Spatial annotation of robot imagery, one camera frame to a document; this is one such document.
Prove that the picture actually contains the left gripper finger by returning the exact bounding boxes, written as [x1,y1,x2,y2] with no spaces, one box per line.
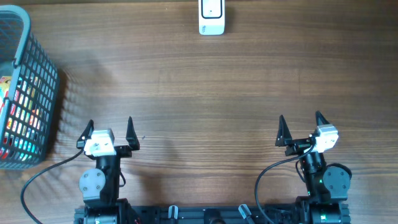
[77,119,94,143]
[126,116,139,146]

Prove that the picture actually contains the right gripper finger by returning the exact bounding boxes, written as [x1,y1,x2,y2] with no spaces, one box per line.
[315,111,330,126]
[276,115,292,141]

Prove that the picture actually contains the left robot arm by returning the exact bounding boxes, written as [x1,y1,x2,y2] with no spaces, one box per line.
[74,118,142,224]

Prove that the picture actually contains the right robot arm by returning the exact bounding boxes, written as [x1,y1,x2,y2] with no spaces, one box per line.
[275,111,352,224]

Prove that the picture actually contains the white barcode scanner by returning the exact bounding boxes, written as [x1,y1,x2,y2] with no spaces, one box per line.
[198,0,226,35]

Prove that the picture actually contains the colourful snacks in basket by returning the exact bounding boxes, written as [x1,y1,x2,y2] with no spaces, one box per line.
[1,77,50,164]

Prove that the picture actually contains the dark grey mesh basket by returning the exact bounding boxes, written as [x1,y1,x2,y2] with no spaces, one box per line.
[1,5,60,170]

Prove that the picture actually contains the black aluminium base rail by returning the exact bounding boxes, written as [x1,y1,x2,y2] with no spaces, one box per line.
[73,203,351,224]

